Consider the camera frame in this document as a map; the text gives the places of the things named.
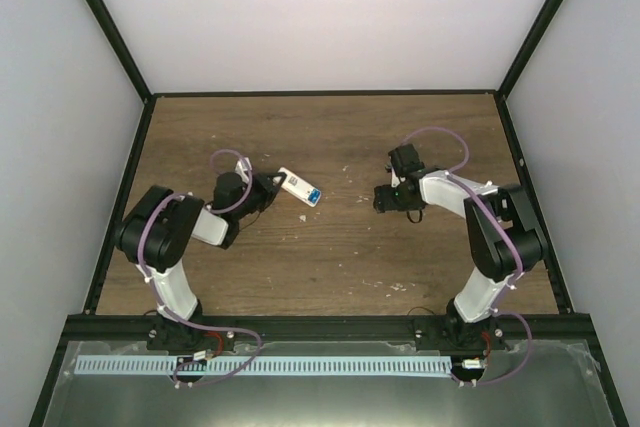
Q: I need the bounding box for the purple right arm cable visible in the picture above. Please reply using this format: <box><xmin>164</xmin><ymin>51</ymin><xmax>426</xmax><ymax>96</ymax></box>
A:
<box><xmin>402</xmin><ymin>126</ymin><xmax>532</xmax><ymax>388</ymax></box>

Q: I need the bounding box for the black metal enclosure frame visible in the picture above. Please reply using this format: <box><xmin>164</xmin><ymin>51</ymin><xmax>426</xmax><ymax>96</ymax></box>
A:
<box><xmin>27</xmin><ymin>0</ymin><xmax>632</xmax><ymax>427</ymax></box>

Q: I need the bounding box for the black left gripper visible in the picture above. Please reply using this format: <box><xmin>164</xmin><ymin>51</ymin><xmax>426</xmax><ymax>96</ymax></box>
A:
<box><xmin>233</xmin><ymin>173</ymin><xmax>285</xmax><ymax>222</ymax></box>

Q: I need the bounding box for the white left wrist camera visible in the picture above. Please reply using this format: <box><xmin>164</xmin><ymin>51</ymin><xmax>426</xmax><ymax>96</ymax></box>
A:
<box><xmin>235</xmin><ymin>157</ymin><xmax>253</xmax><ymax>187</ymax></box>

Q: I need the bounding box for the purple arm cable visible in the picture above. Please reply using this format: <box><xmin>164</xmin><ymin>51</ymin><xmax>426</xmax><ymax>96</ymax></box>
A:
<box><xmin>402</xmin><ymin>126</ymin><xmax>532</xmax><ymax>388</ymax></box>
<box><xmin>137</xmin><ymin>148</ymin><xmax>264</xmax><ymax>388</ymax></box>

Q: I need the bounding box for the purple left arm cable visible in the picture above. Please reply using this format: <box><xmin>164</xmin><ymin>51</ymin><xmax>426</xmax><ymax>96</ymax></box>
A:
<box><xmin>137</xmin><ymin>148</ymin><xmax>264</xmax><ymax>388</ymax></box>

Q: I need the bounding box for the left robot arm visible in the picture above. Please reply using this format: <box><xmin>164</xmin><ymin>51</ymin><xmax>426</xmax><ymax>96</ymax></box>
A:
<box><xmin>114</xmin><ymin>172</ymin><xmax>285</xmax><ymax>351</ymax></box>

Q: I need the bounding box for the blue battery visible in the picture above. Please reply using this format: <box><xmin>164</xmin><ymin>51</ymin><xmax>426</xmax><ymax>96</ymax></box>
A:
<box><xmin>307</xmin><ymin>189</ymin><xmax>321</xmax><ymax>206</ymax></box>

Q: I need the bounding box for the grey metal front plate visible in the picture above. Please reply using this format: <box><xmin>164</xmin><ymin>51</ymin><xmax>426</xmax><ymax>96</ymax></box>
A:
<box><xmin>42</xmin><ymin>341</ymin><xmax>614</xmax><ymax>426</ymax></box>

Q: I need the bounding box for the white remote control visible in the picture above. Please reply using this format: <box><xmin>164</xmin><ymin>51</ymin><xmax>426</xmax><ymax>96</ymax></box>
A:
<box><xmin>278</xmin><ymin>167</ymin><xmax>321</xmax><ymax>208</ymax></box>

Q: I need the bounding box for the light blue slotted cable duct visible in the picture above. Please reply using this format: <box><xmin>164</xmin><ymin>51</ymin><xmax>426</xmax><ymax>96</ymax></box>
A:
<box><xmin>73</xmin><ymin>355</ymin><xmax>452</xmax><ymax>378</ymax></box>

